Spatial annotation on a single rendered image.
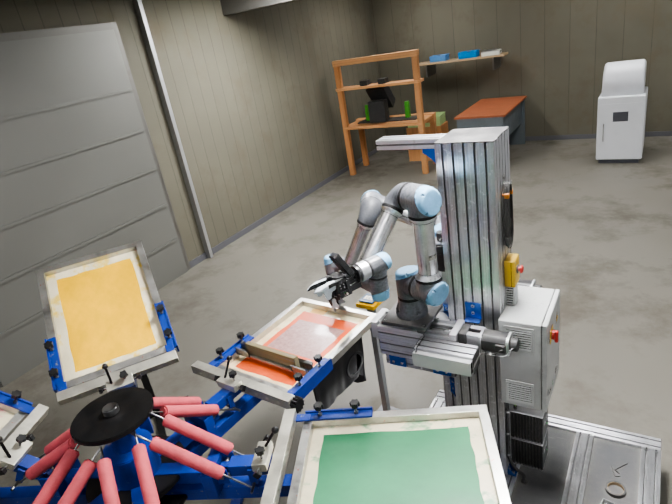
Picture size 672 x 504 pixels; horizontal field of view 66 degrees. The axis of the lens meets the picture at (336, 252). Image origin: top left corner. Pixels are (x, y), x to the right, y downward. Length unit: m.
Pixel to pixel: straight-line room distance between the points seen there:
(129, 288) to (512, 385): 2.11
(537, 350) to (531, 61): 8.29
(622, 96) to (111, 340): 7.49
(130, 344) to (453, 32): 8.89
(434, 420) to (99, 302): 1.91
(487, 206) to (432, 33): 8.69
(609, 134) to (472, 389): 6.49
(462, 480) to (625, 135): 7.22
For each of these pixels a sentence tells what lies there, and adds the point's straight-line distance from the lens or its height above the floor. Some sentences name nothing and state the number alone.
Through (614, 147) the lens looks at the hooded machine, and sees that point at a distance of 8.83.
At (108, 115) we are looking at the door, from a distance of 6.18.
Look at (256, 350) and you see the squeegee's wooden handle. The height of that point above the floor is 1.04.
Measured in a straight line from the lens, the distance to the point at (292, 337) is 3.02.
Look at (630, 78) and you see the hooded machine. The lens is 8.76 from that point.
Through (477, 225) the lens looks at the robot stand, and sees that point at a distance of 2.30.
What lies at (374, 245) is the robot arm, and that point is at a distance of 2.16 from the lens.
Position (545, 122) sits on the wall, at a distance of 10.49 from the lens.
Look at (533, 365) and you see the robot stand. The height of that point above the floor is 1.02.
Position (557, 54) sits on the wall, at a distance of 10.28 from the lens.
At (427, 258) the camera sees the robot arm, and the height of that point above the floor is 1.60.
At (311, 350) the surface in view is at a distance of 2.87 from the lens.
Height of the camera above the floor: 2.54
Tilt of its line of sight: 23 degrees down
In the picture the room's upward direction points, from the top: 10 degrees counter-clockwise
